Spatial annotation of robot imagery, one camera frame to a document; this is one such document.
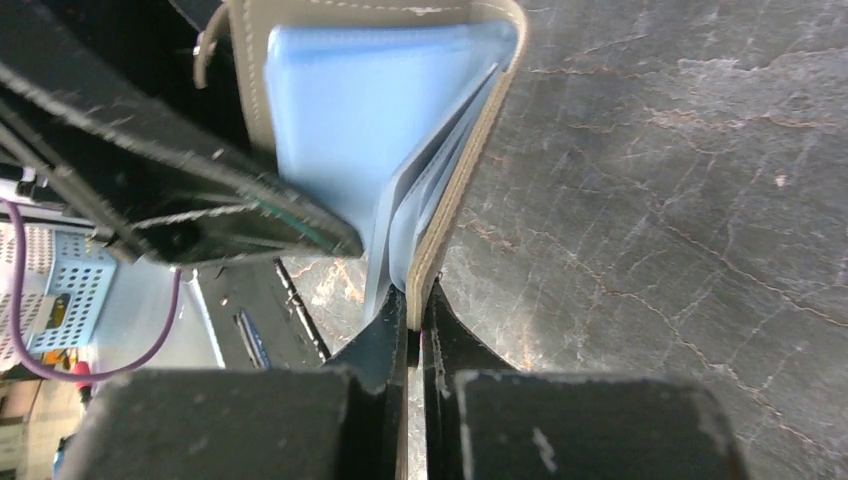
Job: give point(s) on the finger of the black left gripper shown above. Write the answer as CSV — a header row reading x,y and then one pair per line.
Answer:
x,y
98,100

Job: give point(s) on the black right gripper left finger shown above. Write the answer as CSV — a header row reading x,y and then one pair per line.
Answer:
x,y
343,420

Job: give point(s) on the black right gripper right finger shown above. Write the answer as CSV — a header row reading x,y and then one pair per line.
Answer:
x,y
488,420

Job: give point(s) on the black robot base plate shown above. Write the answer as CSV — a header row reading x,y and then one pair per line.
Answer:
x,y
257,319

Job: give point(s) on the blue perforated basket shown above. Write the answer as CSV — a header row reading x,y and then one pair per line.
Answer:
x,y
77,287

